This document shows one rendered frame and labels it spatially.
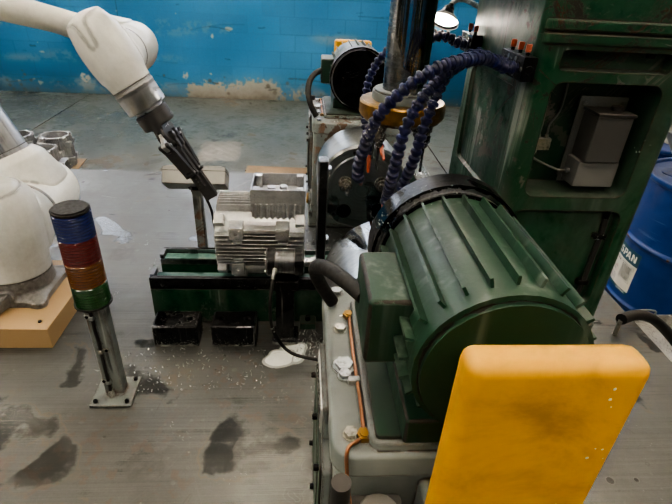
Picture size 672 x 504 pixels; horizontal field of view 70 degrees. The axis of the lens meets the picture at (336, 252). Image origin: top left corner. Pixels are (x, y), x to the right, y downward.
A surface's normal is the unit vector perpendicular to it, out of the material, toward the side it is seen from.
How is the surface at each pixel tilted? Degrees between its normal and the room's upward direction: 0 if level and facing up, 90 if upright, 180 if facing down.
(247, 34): 90
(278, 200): 90
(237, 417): 0
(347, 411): 0
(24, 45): 90
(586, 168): 90
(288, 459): 0
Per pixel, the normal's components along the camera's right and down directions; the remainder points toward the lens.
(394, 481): 0.06, 0.51
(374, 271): 0.05, -0.86
